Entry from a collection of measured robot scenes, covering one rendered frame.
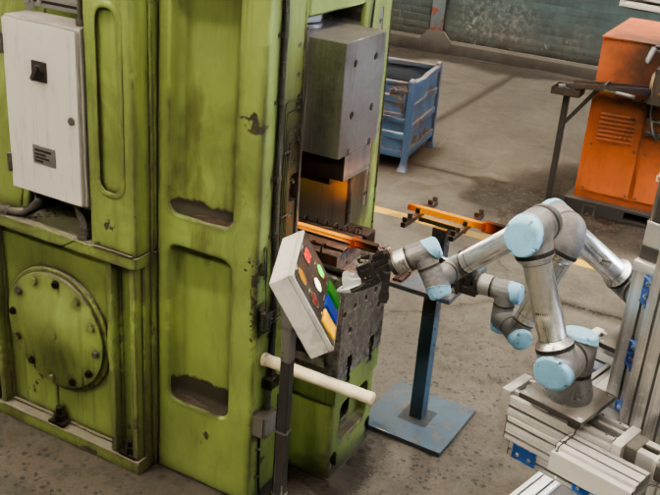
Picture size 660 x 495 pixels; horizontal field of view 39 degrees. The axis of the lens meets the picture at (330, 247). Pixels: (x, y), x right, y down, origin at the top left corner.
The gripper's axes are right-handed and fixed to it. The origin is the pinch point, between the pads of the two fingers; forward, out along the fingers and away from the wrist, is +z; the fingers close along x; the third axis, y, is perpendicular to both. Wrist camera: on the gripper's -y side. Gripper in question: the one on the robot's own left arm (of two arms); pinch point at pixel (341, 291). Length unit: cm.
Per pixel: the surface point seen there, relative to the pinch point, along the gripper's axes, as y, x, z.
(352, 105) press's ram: 46, -37, -24
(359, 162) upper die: 24, -46, -16
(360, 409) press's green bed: -79, -59, 33
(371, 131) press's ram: 31, -53, -23
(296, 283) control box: 19.5, 27.0, 3.6
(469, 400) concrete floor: -120, -101, -2
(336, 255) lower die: -1.8, -36.2, 5.5
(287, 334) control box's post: -2.0, 11.3, 19.6
